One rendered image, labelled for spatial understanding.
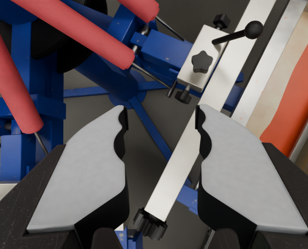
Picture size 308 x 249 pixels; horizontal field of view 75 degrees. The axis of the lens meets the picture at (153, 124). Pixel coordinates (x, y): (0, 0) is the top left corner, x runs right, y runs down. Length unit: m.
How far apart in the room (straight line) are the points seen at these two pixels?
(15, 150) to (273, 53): 0.66
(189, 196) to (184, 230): 1.12
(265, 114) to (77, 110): 1.44
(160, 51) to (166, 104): 1.05
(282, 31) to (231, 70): 0.17
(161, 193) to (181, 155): 0.09
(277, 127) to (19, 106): 0.60
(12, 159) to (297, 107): 0.70
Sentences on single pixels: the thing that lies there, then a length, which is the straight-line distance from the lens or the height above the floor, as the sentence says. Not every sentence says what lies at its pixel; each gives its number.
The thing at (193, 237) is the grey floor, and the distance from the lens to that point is 1.61.
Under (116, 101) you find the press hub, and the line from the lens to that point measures 1.59.
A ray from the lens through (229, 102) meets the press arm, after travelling 0.58.
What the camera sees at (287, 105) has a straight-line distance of 0.58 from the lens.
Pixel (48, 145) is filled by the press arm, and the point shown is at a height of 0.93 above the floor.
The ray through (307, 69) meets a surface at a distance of 0.62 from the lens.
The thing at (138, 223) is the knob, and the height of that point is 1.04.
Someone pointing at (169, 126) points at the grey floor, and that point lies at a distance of 1.49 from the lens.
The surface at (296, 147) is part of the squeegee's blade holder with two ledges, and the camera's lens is 0.54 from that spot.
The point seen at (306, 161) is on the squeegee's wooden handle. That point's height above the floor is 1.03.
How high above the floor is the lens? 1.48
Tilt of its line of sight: 79 degrees down
